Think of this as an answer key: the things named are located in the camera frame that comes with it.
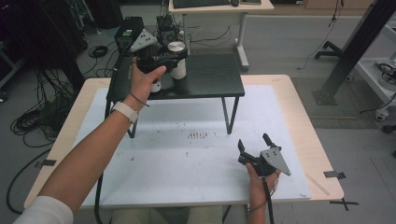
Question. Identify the wooden desk with white legs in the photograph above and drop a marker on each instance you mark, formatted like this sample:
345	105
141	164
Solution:
218	9

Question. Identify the white rack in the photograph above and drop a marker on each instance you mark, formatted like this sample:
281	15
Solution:
378	74

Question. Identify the black tape cross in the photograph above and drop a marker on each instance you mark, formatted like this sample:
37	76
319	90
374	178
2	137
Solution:
344	203

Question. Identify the black keyboard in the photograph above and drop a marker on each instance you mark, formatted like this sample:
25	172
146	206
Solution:
200	2

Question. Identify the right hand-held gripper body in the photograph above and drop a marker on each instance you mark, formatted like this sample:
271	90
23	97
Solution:
275	158

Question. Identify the person's left hand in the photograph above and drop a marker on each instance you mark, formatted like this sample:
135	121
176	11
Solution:
141	85

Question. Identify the black metal stand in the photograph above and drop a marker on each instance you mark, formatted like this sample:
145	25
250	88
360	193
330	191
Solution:
351	53

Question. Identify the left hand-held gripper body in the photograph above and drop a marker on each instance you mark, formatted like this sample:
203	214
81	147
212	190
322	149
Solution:
143	40

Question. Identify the white table mat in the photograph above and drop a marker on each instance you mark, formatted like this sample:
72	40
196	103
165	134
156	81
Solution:
186	174

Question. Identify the white wristwatch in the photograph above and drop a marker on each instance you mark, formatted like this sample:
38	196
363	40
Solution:
126	111

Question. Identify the black tape strip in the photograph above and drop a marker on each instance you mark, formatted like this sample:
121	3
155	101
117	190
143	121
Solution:
333	174
46	162

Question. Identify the black computer tower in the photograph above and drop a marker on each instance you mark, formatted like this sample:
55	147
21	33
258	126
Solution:
165	23

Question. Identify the black computer mouse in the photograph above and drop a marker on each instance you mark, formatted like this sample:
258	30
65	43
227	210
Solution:
235	2

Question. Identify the black shelf with metal legs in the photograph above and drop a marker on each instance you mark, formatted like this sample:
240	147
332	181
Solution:
205	74

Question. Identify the person's right hand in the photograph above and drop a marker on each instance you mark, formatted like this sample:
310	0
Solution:
258	186

